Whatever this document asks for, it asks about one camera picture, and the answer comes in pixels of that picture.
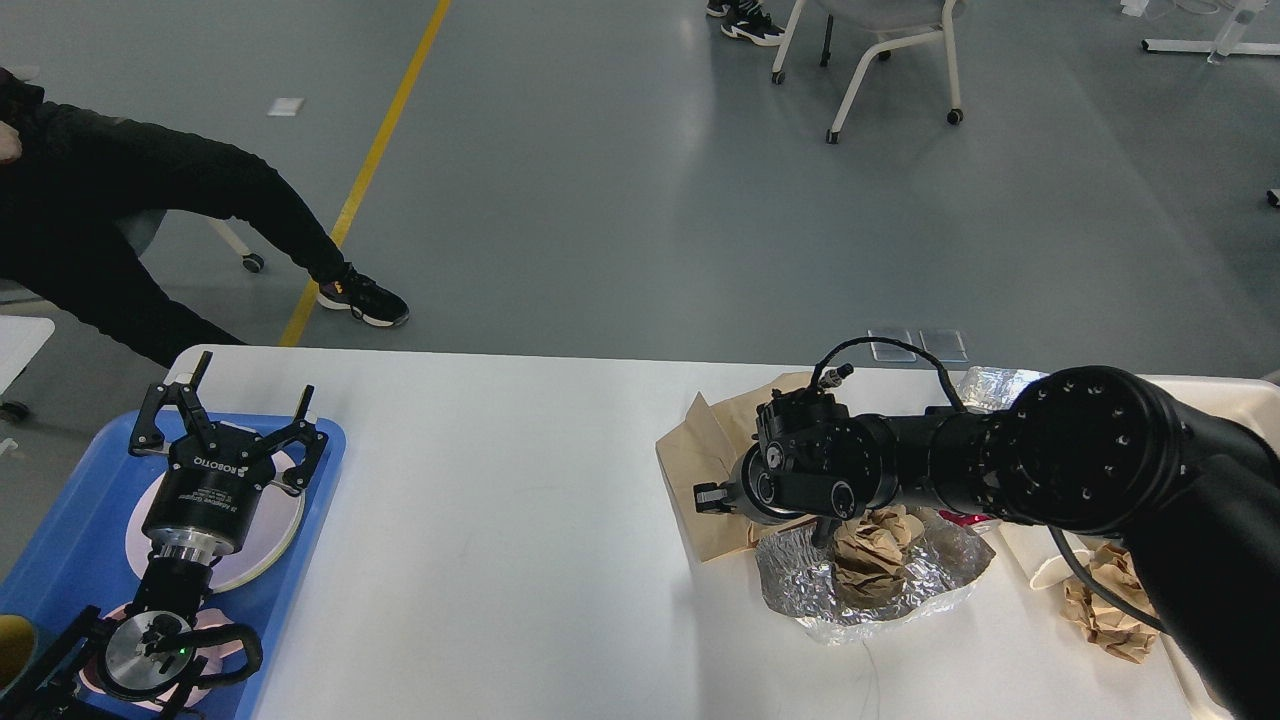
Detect seated person in black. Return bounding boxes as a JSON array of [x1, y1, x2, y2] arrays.
[[1, 72, 351, 366]]

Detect black sneakers at top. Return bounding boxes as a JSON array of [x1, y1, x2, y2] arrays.
[[705, 1, 786, 47]]

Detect back crumpled foil container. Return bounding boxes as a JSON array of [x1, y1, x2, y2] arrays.
[[956, 366, 1047, 414]]

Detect floor socket cover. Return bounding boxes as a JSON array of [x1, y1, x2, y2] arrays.
[[919, 329, 969, 364], [867, 327, 918, 364]]

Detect white stand base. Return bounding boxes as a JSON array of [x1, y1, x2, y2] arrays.
[[1140, 1, 1279, 65]]

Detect lying white paper cup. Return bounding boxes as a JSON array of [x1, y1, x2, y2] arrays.
[[998, 521, 1074, 591]]

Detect foil tray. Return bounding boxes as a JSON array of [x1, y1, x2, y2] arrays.
[[755, 506, 996, 646]]

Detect white side table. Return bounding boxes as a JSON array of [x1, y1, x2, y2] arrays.
[[1, 315, 55, 393]]

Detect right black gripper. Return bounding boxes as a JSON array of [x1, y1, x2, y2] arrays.
[[692, 445, 791, 527]]

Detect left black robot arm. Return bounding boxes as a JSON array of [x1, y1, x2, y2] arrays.
[[3, 352, 344, 719]]

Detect brown paper ball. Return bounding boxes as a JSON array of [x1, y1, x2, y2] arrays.
[[833, 505, 925, 609]]

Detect crushed red can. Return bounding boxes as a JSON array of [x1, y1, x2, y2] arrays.
[[938, 510, 998, 532]]

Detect left floor socket cover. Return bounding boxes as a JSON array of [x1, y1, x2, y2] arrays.
[[867, 327, 918, 364]]

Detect crumpled brown paper scrap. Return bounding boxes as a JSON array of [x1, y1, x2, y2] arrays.
[[1062, 543, 1160, 664]]

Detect white frame office chair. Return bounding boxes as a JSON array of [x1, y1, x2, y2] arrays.
[[813, 1, 965, 145]]

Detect white plastic bin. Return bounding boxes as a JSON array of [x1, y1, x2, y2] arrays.
[[1147, 375, 1279, 719]]

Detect pink HOME mug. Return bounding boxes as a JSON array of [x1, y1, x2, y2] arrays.
[[78, 600, 251, 714]]

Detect right floor socket cover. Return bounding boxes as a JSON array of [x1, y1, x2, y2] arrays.
[[919, 329, 969, 364]]

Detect dark teal cup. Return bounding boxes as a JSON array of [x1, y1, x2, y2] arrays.
[[0, 614, 38, 691]]

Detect blue plastic tray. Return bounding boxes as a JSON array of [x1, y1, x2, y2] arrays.
[[1, 413, 346, 719]]

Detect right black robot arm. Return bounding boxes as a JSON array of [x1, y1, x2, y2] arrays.
[[694, 357, 1279, 719]]

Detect pink plate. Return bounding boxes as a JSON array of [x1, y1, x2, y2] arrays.
[[124, 474, 305, 594]]

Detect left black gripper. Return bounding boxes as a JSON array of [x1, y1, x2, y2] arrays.
[[127, 351, 329, 557]]

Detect brown paper bag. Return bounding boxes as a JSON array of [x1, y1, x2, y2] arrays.
[[655, 372, 812, 562]]

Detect black sneaker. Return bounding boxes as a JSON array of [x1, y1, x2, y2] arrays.
[[317, 265, 410, 328]]

